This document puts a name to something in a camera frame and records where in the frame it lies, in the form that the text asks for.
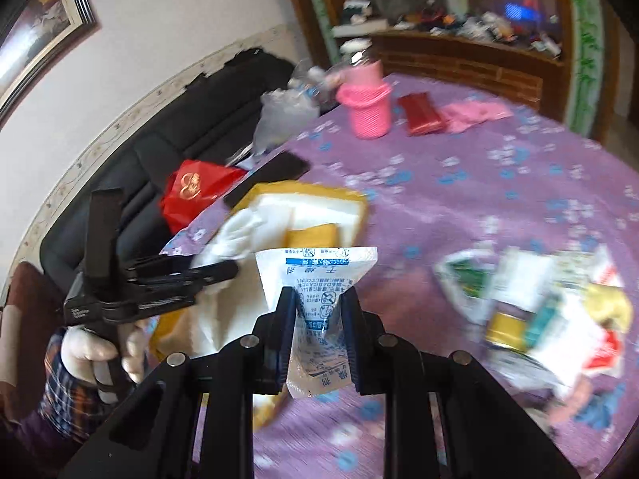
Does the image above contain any white blue printed sachet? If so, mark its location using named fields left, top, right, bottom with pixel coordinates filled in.
left=256, top=247, right=378, bottom=399

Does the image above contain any blue plush toy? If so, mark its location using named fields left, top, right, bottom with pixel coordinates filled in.
left=573, top=383, right=626, bottom=430

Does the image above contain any dark red pouch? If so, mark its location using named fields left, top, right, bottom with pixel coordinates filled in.
left=397, top=92, right=446, bottom=136

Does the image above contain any left white gloved hand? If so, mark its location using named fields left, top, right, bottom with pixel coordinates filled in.
left=61, top=320, right=149, bottom=385

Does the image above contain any purple floral tablecloth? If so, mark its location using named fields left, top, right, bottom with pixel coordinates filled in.
left=159, top=71, right=639, bottom=479

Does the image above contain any red gift bag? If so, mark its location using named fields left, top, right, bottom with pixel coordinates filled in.
left=159, top=160, right=247, bottom=235

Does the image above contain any black phone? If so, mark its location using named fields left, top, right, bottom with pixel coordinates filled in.
left=222, top=150, right=311, bottom=209

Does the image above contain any pink cloth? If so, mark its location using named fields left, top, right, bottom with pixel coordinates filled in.
left=439, top=101, right=513, bottom=133

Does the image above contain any white cup on counter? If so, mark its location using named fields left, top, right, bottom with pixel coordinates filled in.
left=445, top=0, right=469, bottom=21

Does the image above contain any framed wall picture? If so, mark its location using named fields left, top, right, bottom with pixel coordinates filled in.
left=1, top=0, right=97, bottom=122

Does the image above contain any red white snack bag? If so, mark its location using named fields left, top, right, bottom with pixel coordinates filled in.
left=579, top=244, right=633, bottom=377

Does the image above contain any yellow fluffy towel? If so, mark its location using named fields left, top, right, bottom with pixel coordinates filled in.
left=584, top=283, right=633, bottom=334

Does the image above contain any white document pouch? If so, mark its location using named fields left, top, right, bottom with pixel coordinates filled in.
left=528, top=289, right=607, bottom=388

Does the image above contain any clear plastic bag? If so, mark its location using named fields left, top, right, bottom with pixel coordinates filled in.
left=252, top=89, right=320, bottom=157

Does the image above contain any yellow white storage bag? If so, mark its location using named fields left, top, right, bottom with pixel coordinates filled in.
left=149, top=180, right=378, bottom=428

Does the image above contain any black sofa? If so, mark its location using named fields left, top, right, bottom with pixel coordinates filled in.
left=40, top=48, right=295, bottom=292

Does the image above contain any left plaid sleeve forearm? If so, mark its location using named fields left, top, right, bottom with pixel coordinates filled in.
left=38, top=329, right=111, bottom=443

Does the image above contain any wooden cabinet counter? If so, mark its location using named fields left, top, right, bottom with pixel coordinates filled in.
left=292, top=0, right=584, bottom=129

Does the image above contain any green white packet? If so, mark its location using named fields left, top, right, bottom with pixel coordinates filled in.
left=433, top=249, right=495, bottom=325

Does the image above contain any pink bottle in knit sleeve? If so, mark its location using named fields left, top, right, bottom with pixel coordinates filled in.
left=337, top=48, right=392, bottom=140

